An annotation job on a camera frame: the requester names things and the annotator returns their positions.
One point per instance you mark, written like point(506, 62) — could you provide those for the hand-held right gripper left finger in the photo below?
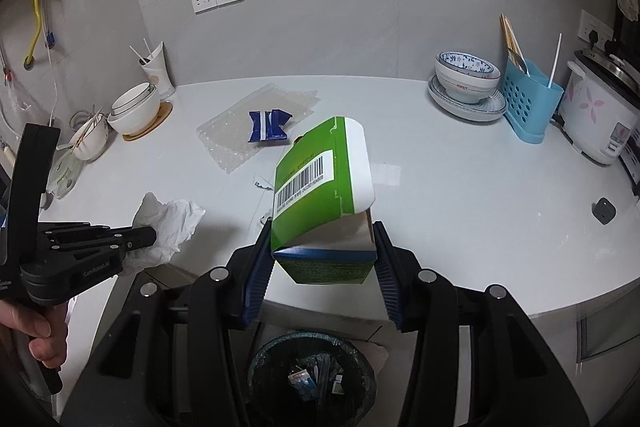
point(255, 287)

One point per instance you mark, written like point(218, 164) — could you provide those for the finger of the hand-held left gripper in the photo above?
point(140, 238)
point(75, 227)

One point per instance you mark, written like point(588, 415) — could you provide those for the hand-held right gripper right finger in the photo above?
point(390, 287)

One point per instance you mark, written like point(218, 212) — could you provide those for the white tissue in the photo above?
point(170, 217)

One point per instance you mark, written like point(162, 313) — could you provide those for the black trash bin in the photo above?
point(265, 372)

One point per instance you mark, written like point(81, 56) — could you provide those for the green paper carton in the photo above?
point(310, 207)

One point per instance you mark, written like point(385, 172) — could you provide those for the clear bubble wrap sheet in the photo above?
point(235, 127)

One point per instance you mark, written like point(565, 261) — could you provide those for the blue snack wrapper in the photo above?
point(270, 127)

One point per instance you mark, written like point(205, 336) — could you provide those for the person's left hand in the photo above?
point(35, 327)

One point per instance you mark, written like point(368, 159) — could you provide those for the green patterned glass dish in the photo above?
point(65, 174)

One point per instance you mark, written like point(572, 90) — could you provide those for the white bowl with chopsticks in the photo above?
point(92, 142)

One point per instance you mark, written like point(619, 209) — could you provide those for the round wooden coaster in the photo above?
point(162, 114)

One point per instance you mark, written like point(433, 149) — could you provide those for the tall white ceramic cup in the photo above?
point(159, 74)

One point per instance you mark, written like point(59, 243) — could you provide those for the white straw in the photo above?
point(147, 48)
point(138, 54)

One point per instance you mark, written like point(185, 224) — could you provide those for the blue patterned plate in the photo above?
point(470, 118)
point(492, 102)

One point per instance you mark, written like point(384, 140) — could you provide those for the plain white bowl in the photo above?
point(467, 89)

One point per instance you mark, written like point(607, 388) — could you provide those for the blue plastic utensil holder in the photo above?
point(530, 112)

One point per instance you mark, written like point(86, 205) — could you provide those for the small dark grey block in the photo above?
point(603, 211)

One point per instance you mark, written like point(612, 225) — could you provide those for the blue floral bowl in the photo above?
point(467, 63)

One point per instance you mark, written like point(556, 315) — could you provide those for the metal spoon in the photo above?
point(519, 64)

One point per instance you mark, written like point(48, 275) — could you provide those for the white floral rice cooker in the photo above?
point(595, 117)

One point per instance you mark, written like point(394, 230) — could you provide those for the bundle of wooden chopsticks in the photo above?
point(511, 39)

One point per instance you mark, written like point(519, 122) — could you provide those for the long white stick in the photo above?
point(554, 62)

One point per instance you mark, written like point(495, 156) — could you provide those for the white socket with plug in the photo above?
point(595, 27)

